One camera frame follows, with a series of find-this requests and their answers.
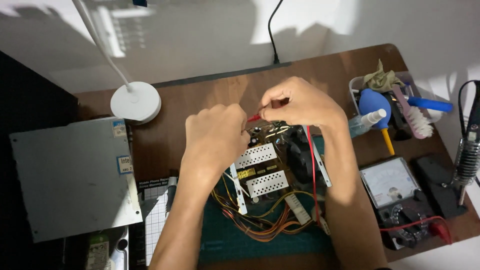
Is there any person's right hand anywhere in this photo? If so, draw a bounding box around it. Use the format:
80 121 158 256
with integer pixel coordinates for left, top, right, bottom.
258 76 349 132

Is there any person's left hand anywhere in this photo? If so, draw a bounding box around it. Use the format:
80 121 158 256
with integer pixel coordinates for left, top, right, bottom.
181 103 251 178

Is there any red multimeter test lead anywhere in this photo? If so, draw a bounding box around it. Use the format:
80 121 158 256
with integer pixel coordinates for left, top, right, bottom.
247 113 452 244

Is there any clear plastic container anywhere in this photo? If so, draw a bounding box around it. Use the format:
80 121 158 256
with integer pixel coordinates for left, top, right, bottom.
348 71 444 125

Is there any clear spray bottle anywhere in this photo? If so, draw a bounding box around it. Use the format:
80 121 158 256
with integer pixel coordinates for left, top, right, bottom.
347 108 387 139

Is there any open computer power supply unit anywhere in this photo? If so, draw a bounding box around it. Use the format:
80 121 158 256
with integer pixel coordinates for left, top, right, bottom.
229 120 333 216

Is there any blue air blower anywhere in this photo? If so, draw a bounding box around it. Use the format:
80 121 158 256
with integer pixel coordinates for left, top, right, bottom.
358 88 396 156

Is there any grey black screwdriver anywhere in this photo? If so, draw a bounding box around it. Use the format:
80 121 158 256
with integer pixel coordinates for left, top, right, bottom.
166 176 178 215

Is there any olive green cloth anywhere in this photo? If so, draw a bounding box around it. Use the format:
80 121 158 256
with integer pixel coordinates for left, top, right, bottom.
362 59 406 94

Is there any white desk lamp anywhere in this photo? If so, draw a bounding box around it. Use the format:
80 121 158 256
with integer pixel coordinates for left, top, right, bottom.
71 0 162 125

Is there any white grid screw mat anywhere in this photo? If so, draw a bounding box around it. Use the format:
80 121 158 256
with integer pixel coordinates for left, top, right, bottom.
137 177 174 267

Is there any green cutting mat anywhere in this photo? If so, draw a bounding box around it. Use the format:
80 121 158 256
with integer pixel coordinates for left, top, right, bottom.
198 135 335 264

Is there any pink cleaning brush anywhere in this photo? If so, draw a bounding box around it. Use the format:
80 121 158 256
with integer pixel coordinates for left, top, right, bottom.
391 84 435 140

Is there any analog multimeter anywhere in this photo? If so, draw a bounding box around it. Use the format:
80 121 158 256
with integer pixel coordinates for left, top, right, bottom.
359 156 451 251

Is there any grey metal computer case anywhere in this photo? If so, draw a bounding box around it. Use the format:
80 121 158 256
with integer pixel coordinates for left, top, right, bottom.
9 116 143 244

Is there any black soldering iron stand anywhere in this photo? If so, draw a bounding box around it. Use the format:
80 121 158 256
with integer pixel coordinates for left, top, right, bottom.
410 155 468 219

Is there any silver hard drive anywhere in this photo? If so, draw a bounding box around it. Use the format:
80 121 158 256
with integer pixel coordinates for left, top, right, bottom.
85 225 130 270

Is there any black soldering iron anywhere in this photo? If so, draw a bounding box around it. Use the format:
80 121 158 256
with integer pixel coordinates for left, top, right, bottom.
451 79 480 206

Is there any black power cable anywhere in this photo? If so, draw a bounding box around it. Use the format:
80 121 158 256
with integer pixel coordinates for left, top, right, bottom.
267 0 284 65

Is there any yellow orange wire bundle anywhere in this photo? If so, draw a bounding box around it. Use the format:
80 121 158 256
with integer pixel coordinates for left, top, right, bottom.
210 174 331 243

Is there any blue handled tool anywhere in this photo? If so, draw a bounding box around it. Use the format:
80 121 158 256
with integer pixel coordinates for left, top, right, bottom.
403 95 454 113

